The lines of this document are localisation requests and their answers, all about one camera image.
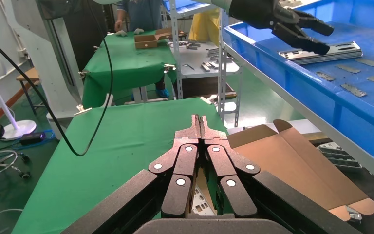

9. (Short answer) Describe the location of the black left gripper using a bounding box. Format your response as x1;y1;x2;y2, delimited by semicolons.
228;0;335;56

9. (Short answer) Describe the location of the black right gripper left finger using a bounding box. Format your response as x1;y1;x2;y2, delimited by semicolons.
61;115;202;234

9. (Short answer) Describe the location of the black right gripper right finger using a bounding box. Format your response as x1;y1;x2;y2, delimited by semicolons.
201;115;362;234

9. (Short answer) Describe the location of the open brown cardboard box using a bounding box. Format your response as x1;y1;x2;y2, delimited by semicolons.
195;118;374;223

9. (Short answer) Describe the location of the blue plastic tray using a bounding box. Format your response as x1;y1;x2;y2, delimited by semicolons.
224;0;374;172

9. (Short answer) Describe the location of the small open cardboard box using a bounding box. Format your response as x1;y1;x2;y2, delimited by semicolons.
134;27;175;50

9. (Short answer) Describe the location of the green table cloth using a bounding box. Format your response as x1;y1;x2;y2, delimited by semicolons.
11;97;229;234

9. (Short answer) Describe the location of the yellow plastic sheet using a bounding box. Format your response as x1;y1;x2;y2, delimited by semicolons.
188;8;222;44

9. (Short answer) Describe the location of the metal plate stack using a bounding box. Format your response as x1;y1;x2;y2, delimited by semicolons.
316;141;363;173

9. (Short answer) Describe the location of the grey steel shelving rack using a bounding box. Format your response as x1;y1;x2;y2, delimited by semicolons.
169;0;243;128

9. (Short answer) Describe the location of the blue storage bin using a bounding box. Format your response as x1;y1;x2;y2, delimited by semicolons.
163;0;222;19

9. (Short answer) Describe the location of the green cloth covered table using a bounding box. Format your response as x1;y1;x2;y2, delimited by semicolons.
82;30;178;109

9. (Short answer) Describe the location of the black power adapter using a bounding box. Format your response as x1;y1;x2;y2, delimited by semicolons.
19;132;47;146

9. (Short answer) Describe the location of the white robot torso column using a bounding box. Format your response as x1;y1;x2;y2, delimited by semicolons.
0;0;113;141

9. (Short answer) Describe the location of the person in blue coat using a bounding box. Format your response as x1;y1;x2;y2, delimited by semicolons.
114;0;171;99

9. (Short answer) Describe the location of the small wooden table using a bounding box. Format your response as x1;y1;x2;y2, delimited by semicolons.
15;67;47;117

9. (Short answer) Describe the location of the black hanging cable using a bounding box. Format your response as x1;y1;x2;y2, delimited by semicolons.
0;0;114;157

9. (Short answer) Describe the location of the small metal bracket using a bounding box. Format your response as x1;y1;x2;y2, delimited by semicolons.
345;206;362;224

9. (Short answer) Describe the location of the blue floor cable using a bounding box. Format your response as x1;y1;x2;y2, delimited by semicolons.
0;129;58;152

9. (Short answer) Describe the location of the white pedestal fan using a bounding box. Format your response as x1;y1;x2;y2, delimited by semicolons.
0;35;37;142

